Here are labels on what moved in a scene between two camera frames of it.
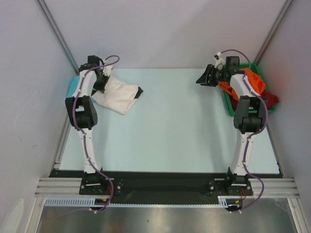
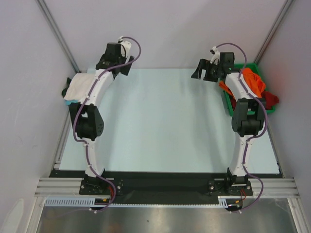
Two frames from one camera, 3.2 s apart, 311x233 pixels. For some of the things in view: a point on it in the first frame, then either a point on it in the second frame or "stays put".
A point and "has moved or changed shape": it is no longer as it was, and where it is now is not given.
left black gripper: (100, 88) -> (124, 69)
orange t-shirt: (256, 83) stays put
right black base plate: (228, 188) stays put
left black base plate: (101, 186) stays put
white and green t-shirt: (118, 96) has moved or changed shape
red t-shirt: (270, 99) stays put
